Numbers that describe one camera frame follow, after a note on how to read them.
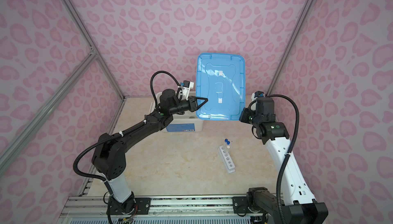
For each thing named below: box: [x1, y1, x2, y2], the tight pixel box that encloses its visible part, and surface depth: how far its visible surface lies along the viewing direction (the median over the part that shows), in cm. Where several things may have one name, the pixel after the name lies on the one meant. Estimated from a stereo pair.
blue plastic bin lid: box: [195, 52, 247, 121], surface depth 77 cm
